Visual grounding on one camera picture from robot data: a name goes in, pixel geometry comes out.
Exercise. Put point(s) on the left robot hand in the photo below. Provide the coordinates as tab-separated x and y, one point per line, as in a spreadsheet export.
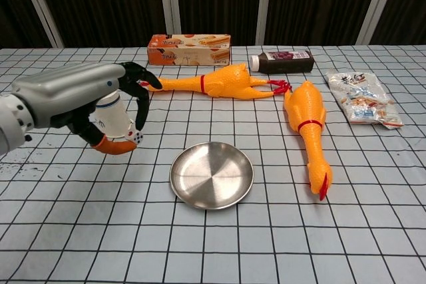
73	91

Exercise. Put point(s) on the white die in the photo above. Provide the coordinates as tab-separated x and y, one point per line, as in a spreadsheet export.
136	136

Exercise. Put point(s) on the white paper cup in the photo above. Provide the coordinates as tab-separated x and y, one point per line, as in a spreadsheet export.
113	116

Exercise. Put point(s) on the round steel plate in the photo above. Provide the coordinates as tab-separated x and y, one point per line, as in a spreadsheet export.
211	176

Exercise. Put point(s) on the yellow rubber chicken toy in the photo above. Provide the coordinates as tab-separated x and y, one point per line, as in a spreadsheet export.
226	82
307	121

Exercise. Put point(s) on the checked grid tablecloth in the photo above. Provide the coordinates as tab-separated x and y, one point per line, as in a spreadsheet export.
213	247

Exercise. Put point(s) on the orange biscuit box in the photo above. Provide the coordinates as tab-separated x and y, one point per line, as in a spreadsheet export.
189	49

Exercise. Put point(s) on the dark juice bottle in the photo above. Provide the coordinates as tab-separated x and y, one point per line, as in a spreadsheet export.
283	62

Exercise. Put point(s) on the white snack bag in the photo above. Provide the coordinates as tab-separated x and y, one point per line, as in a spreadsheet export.
362	97

